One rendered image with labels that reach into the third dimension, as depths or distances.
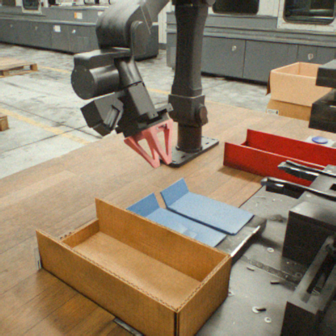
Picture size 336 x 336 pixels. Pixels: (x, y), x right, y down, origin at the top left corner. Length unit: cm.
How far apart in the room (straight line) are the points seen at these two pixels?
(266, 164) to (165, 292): 42
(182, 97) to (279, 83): 218
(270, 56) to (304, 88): 273
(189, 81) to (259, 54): 485
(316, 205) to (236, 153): 31
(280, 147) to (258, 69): 480
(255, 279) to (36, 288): 31
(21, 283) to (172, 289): 21
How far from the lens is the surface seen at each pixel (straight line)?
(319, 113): 54
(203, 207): 68
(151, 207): 66
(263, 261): 61
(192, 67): 86
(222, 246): 59
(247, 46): 578
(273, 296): 56
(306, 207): 60
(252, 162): 86
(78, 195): 78
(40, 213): 74
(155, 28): 800
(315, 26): 534
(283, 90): 300
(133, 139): 69
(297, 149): 94
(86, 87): 63
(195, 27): 86
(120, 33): 65
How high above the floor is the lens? 128
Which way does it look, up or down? 25 degrees down
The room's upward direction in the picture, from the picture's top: straight up
